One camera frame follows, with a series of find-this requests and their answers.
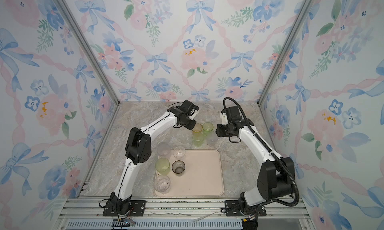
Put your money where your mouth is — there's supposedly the clear plastic cup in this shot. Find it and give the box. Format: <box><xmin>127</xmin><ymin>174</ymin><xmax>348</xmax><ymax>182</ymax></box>
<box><xmin>154</xmin><ymin>175</ymin><xmax>171</xmax><ymax>194</ymax></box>
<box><xmin>173</xmin><ymin>147</ymin><xmax>186</xmax><ymax>159</ymax></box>
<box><xmin>157</xmin><ymin>142</ymin><xmax>171</xmax><ymax>158</ymax></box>
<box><xmin>206</xmin><ymin>132</ymin><xmax>218</xmax><ymax>147</ymax></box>

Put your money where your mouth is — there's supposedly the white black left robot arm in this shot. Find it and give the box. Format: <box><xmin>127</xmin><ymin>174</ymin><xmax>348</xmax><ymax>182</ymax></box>
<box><xmin>107</xmin><ymin>100</ymin><xmax>200</xmax><ymax>217</ymax></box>

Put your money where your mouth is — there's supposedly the light green plastic cup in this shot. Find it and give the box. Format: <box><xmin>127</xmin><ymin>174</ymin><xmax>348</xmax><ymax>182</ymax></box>
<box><xmin>155</xmin><ymin>158</ymin><xmax>171</xmax><ymax>176</ymax></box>
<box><xmin>192</xmin><ymin>132</ymin><xmax>205</xmax><ymax>147</ymax></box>

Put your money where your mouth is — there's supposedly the aluminium corner post left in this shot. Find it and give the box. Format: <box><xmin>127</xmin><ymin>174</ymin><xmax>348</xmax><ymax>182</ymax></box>
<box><xmin>53</xmin><ymin>0</ymin><xmax>120</xmax><ymax>105</ymax></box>

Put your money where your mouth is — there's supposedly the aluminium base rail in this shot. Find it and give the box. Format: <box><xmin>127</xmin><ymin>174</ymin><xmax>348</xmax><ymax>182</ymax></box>
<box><xmin>53</xmin><ymin>197</ymin><xmax>315</xmax><ymax>230</ymax></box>

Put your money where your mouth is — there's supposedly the beige plastic tray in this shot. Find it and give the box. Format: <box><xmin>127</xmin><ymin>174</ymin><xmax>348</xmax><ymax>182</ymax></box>
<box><xmin>153</xmin><ymin>150</ymin><xmax>224</xmax><ymax>198</ymax></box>

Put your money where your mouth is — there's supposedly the grey smoked plastic cup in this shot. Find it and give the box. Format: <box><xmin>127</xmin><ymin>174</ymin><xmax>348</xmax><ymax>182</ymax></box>
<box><xmin>172</xmin><ymin>160</ymin><xmax>186</xmax><ymax>176</ymax></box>

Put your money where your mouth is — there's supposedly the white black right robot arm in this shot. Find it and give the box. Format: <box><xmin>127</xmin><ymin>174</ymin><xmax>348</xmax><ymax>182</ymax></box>
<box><xmin>216</xmin><ymin>106</ymin><xmax>300</xmax><ymax>215</ymax></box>

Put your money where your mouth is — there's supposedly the aluminium corner post right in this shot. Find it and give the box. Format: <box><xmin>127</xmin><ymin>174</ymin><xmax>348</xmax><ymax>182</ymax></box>
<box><xmin>257</xmin><ymin>0</ymin><xmax>314</xmax><ymax>108</ymax></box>

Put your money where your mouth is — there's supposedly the aluminium corner post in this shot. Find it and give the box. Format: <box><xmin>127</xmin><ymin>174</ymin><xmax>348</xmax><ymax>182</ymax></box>
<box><xmin>53</xmin><ymin>0</ymin><xmax>120</xmax><ymax>105</ymax></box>
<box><xmin>257</xmin><ymin>0</ymin><xmax>314</xmax><ymax>108</ymax></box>

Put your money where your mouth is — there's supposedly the black corrugated cable conduit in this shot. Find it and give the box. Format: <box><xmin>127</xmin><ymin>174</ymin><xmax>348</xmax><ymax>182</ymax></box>
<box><xmin>222</xmin><ymin>97</ymin><xmax>300</xmax><ymax>207</ymax></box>

